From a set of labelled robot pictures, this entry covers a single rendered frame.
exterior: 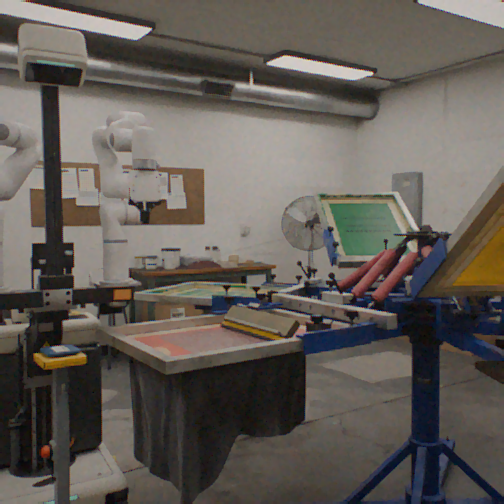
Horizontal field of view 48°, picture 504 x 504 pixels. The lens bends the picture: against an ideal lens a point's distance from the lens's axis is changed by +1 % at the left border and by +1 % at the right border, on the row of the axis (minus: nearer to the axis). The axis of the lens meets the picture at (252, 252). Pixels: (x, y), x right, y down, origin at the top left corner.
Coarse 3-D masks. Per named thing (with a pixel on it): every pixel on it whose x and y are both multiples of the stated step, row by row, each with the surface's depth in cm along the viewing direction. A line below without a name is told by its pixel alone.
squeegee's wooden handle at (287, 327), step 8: (232, 312) 220; (240, 312) 216; (248, 312) 212; (256, 312) 209; (264, 312) 206; (224, 320) 221; (248, 320) 208; (256, 320) 205; (264, 320) 202; (272, 320) 199; (280, 320) 196; (288, 320) 193; (296, 320) 190; (272, 328) 195; (280, 328) 192; (288, 328) 189; (296, 328) 190; (280, 336) 190; (288, 336) 189
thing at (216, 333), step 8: (208, 328) 217; (216, 328) 217; (224, 328) 217; (144, 336) 203; (152, 336) 203; (160, 336) 203; (168, 336) 203; (176, 336) 203; (184, 336) 203; (192, 336) 203; (200, 336) 203; (208, 336) 203; (216, 336) 202; (224, 336) 202; (232, 336) 202; (152, 344) 190; (160, 344) 190; (168, 344) 190; (176, 344) 190; (184, 344) 190
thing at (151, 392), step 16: (144, 368) 189; (144, 384) 190; (160, 384) 181; (176, 384) 171; (144, 400) 191; (160, 400) 183; (176, 400) 173; (144, 416) 194; (160, 416) 183; (176, 416) 174; (144, 432) 196; (160, 432) 184; (176, 432) 175; (144, 448) 197; (160, 448) 184; (176, 448) 175; (144, 464) 197; (160, 464) 185; (176, 464) 176; (176, 480) 177
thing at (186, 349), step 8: (240, 336) 202; (248, 336) 202; (192, 344) 190; (200, 344) 190; (208, 344) 190; (216, 344) 190; (224, 344) 190; (232, 344) 190; (240, 344) 189; (248, 344) 189; (176, 352) 179; (184, 352) 179; (192, 352) 179
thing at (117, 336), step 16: (160, 320) 216; (176, 320) 216; (192, 320) 220; (208, 320) 224; (96, 336) 202; (112, 336) 188; (128, 352) 177; (144, 352) 166; (160, 352) 164; (208, 352) 164; (224, 352) 164; (240, 352) 168; (256, 352) 171; (272, 352) 174; (288, 352) 178; (160, 368) 157; (176, 368) 156; (192, 368) 159
